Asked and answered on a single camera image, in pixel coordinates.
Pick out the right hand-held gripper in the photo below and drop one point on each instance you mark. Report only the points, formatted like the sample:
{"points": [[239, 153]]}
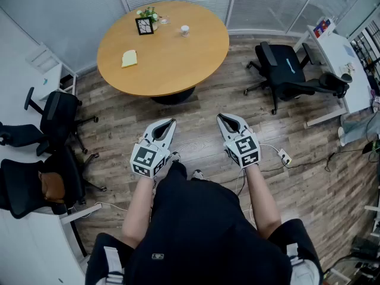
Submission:
{"points": [[245, 148]]}

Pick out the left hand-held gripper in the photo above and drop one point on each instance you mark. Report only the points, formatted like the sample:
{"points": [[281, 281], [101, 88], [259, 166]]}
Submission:
{"points": [[148, 160]]}

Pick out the small white cup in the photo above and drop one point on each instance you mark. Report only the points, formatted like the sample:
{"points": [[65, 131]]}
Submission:
{"points": [[184, 30]]}

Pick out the person's left forearm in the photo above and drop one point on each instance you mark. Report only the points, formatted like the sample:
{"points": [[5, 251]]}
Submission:
{"points": [[136, 206]]}

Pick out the person's right forearm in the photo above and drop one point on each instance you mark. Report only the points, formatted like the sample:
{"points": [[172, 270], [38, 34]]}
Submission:
{"points": [[261, 200]]}

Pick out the person's left shoe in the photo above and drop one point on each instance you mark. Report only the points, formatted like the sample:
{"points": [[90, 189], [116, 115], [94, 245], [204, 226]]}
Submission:
{"points": [[175, 156]]}

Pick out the person's shoe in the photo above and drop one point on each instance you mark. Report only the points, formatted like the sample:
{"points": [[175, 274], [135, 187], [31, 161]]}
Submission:
{"points": [[175, 156], [197, 174]]}

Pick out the black table base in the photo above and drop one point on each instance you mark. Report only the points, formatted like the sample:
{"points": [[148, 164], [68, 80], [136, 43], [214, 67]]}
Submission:
{"points": [[172, 99]]}

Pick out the person's right shoe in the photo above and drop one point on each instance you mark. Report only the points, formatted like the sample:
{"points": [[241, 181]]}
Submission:
{"points": [[197, 174]]}

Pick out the white power strip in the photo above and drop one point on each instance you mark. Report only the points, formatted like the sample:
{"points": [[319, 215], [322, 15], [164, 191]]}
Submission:
{"points": [[285, 156]]}

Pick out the black office chair teal strip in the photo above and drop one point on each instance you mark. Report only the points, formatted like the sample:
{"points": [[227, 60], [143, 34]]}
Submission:
{"points": [[282, 67]]}

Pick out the slice of bread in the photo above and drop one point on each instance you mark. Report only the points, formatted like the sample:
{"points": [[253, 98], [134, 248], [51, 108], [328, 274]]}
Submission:
{"points": [[129, 59]]}

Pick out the person's black clothing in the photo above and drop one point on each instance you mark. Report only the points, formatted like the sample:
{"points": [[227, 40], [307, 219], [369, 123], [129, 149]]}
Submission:
{"points": [[196, 233]]}

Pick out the clear glass cup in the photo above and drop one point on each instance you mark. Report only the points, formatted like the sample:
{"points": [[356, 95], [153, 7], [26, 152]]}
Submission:
{"points": [[165, 20]]}

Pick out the brown leather bag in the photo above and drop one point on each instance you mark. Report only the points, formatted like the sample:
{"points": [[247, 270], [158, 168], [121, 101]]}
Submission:
{"points": [[52, 187]]}

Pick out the vase of artificial daisies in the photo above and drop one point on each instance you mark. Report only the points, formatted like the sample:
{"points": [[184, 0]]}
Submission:
{"points": [[148, 13]]}

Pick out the small teal object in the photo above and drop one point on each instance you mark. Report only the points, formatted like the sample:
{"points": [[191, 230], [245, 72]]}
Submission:
{"points": [[45, 82]]}

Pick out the floral printed item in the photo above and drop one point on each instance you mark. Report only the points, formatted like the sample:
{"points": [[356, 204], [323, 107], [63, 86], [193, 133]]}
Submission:
{"points": [[347, 69]]}

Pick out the white desk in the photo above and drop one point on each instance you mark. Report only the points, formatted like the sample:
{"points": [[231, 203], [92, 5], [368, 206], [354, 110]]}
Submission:
{"points": [[17, 70], [341, 58], [29, 248]]}

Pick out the blue paper sheet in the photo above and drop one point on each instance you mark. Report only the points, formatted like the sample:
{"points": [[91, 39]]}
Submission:
{"points": [[349, 51]]}

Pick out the black and green device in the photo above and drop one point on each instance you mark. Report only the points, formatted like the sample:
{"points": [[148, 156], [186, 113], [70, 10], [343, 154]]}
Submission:
{"points": [[372, 147]]}

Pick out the black shelf rack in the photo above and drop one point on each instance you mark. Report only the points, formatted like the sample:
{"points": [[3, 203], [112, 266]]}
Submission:
{"points": [[365, 49]]}

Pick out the black picture frame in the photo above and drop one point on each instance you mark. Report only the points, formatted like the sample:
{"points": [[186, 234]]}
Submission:
{"points": [[144, 26]]}

